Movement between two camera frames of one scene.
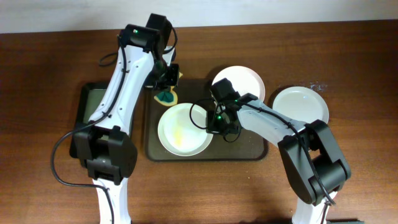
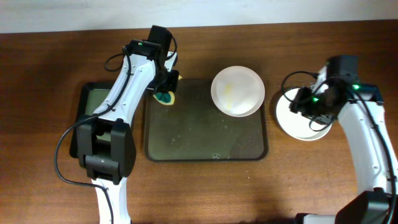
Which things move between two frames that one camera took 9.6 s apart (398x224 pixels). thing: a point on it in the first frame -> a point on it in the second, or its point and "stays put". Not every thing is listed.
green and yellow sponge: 168,98 stays put
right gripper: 211,126 -> 303,97
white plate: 244,79 stays put
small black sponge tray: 92,94 stays put
